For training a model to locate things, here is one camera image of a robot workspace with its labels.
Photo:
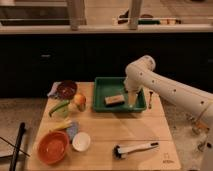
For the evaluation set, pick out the orange plastic bowl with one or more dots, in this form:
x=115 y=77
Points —
x=52 y=147

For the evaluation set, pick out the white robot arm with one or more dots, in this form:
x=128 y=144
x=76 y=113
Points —
x=197 y=102

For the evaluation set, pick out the tan rectangular eraser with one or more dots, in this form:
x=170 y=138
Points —
x=114 y=100

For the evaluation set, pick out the grey cloth under bowl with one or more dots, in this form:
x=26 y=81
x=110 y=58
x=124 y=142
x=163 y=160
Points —
x=53 y=89

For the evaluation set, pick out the black pole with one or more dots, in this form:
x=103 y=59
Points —
x=17 y=147

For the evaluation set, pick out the orange peach fruit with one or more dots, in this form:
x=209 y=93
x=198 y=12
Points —
x=79 y=99

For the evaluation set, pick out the green toy vegetable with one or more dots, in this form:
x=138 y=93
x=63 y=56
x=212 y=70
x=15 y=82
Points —
x=58 y=106

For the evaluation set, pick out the blue grey cloth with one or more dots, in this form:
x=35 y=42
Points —
x=72 y=130

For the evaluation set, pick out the small dark fork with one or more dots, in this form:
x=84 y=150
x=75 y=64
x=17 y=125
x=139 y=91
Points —
x=150 y=99

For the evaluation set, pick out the dark red bowl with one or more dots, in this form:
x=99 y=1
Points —
x=67 y=89

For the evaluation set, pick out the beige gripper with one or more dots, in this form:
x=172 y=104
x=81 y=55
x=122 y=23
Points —
x=132 y=98

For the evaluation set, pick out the green plastic tray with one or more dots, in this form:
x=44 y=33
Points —
x=111 y=86

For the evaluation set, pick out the small white bowl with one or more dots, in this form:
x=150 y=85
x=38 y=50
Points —
x=81 y=141

